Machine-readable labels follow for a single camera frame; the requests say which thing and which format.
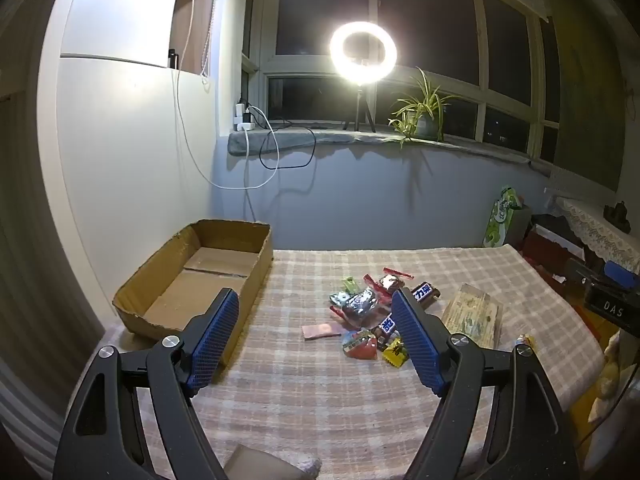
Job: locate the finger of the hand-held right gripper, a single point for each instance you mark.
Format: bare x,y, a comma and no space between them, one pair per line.
617,274

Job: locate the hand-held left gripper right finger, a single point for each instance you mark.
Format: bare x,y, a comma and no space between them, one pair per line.
415,340

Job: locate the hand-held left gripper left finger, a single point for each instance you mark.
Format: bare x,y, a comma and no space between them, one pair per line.
215,340

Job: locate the yellow candy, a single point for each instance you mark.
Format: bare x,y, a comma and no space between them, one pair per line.
395,355

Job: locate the clear cracker packet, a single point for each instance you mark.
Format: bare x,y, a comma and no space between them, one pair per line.
470,312

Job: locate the brown cardboard box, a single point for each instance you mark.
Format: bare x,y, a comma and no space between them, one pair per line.
200,280

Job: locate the pink snack packet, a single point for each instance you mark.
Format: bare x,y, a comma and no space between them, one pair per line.
320,331

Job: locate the person's right forearm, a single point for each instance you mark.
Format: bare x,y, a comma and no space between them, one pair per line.
605,380

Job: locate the lace tablecloth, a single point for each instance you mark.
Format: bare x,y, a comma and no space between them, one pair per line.
595,225

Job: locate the red triangular snack packet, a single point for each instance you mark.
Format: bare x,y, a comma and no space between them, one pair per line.
360,347

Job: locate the dark figurine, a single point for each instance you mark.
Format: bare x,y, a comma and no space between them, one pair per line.
617,215

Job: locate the clear red-edged snack packet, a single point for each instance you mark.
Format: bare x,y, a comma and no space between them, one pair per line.
362,305

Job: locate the red candy wrapper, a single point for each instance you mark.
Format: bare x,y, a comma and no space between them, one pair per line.
397,277

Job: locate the green candy packet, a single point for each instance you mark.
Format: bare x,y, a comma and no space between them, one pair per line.
347,286

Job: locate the checked blanket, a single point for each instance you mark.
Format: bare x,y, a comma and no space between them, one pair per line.
325,400

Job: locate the green printed bag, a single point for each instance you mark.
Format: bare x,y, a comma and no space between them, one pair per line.
500,220

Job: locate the white wardrobe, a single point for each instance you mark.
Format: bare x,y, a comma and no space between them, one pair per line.
125,160

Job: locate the grey windowsill cloth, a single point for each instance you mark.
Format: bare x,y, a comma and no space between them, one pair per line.
350,136

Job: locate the potted spider plant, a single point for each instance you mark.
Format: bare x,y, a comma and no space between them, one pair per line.
425,120

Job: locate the black tripod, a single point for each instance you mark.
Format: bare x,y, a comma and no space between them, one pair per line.
359,107

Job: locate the window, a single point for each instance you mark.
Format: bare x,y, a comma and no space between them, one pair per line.
320,0

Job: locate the white wall charger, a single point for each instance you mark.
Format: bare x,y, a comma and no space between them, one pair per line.
244,117

